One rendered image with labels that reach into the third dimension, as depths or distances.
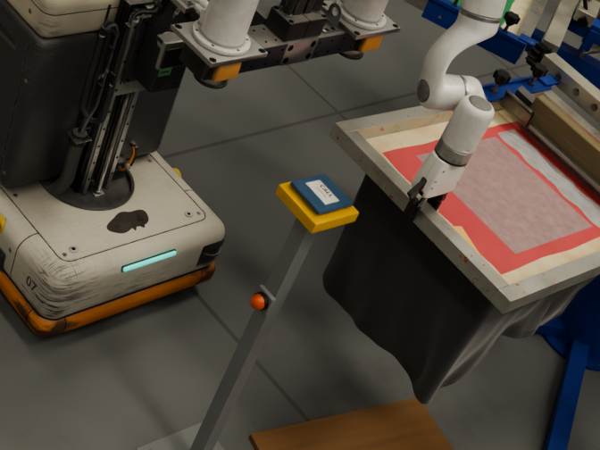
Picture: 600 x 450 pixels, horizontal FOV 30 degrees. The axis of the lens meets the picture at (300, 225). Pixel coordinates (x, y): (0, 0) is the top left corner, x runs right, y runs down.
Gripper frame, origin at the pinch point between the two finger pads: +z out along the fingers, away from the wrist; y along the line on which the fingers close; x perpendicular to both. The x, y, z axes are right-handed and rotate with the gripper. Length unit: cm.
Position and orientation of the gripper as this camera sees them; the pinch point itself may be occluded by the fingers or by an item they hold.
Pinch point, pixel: (421, 208)
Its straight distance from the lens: 241.7
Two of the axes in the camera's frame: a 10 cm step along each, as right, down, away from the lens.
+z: -3.4, 7.2, 6.0
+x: 5.9, 6.6, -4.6
